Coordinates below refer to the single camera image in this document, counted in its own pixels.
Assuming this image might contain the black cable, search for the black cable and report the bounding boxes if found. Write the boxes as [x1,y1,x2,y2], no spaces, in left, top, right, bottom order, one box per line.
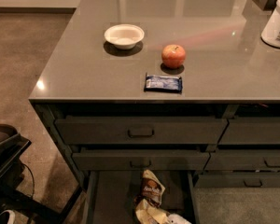
[20,161,35,201]

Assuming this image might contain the open bottom left drawer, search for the open bottom left drawer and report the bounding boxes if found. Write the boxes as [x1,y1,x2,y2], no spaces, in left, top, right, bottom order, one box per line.
[81,171,200,224]

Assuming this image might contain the brown chip bag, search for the brown chip bag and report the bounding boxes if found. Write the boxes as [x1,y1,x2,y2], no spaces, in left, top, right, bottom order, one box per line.
[134,170,169,224]

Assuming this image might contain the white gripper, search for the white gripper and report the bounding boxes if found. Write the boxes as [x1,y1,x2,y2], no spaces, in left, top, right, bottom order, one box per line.
[168,214,191,224]

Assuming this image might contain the middle right grey drawer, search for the middle right grey drawer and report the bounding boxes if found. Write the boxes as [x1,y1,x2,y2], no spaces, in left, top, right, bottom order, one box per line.
[205,150,280,171]

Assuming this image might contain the bottom right grey drawer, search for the bottom right grey drawer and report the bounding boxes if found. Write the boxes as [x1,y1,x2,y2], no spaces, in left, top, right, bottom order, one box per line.
[195,173,280,188]

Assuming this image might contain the red apple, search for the red apple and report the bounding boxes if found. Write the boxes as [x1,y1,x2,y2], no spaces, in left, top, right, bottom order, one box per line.
[161,44,186,69]

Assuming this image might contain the white paper bowl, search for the white paper bowl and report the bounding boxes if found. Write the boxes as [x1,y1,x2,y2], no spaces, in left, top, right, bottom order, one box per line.
[105,24,145,49]

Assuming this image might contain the top right grey drawer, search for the top right grey drawer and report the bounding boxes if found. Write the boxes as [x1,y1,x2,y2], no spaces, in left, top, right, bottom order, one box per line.
[219,118,280,145]

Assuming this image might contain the blue snack bar wrapper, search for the blue snack bar wrapper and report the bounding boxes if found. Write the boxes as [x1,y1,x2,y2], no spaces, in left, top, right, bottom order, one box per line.
[144,74,183,93]

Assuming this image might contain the grey drawer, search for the grey drawer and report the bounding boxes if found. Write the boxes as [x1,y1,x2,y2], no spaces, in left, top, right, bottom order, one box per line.
[219,118,280,145]
[195,173,280,188]
[205,150,280,171]
[72,149,209,171]
[55,117,227,145]

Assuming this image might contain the top left grey drawer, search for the top left grey drawer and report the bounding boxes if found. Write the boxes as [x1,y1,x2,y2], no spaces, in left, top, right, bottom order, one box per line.
[55,117,227,145]

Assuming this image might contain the middle left grey drawer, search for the middle left grey drawer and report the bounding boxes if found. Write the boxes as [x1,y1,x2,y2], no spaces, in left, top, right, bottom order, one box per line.
[72,149,209,171]

